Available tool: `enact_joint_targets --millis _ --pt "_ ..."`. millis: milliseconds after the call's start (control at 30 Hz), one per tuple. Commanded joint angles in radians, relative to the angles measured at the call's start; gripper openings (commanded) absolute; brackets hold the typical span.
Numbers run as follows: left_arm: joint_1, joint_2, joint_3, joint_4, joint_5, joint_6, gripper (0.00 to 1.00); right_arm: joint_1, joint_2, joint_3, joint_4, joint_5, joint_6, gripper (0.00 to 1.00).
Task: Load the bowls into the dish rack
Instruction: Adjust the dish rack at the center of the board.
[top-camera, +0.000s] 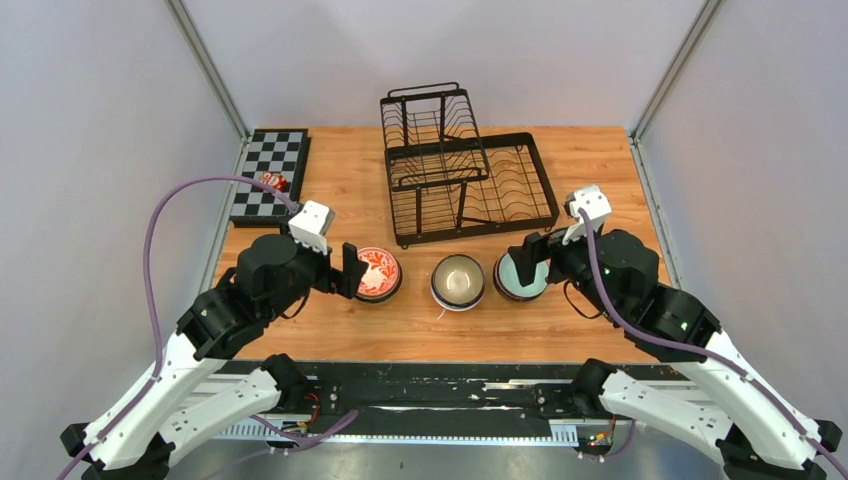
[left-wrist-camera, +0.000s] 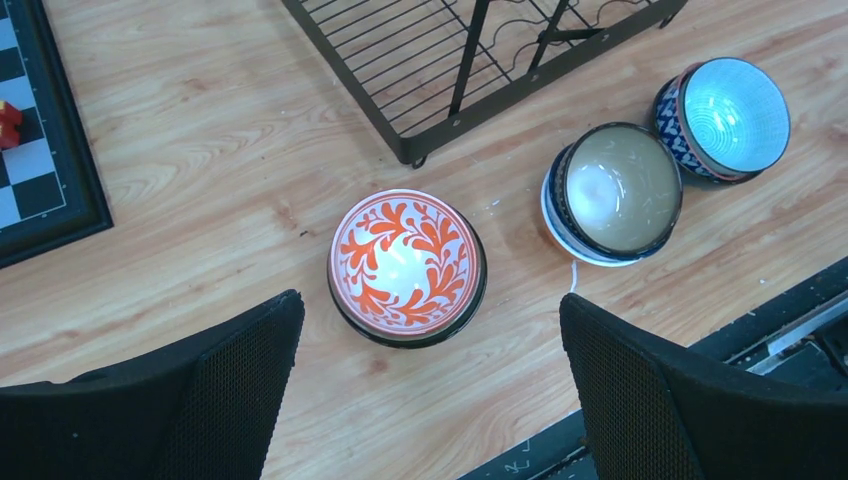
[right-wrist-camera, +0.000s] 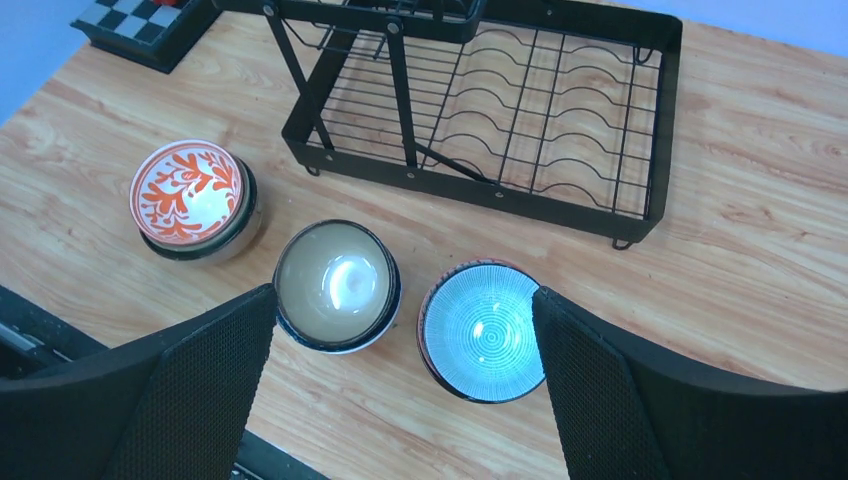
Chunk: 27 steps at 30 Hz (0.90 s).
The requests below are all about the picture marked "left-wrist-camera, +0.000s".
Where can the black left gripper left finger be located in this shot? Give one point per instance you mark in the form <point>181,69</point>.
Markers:
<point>203,407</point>

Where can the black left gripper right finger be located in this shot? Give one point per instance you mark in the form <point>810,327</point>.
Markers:
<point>656,410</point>

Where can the teal dashed pattern bowl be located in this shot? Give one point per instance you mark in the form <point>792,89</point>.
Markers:
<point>724,120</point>

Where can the beige interior bowl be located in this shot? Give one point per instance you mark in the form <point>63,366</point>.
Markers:
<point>616,192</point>

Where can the white blue striped bowl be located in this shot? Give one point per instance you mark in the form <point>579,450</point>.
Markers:
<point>566,239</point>

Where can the orange floral pattern bowl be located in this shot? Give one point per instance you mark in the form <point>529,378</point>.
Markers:
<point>404,263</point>

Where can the black white chessboard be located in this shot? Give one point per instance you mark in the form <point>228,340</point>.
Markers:
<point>51,192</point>

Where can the red owl toy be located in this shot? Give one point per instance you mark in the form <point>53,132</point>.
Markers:
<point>10,120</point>

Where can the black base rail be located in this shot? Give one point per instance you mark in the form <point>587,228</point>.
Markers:
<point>798,337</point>

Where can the black wire dish rack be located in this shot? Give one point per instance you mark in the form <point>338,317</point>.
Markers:
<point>426,72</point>

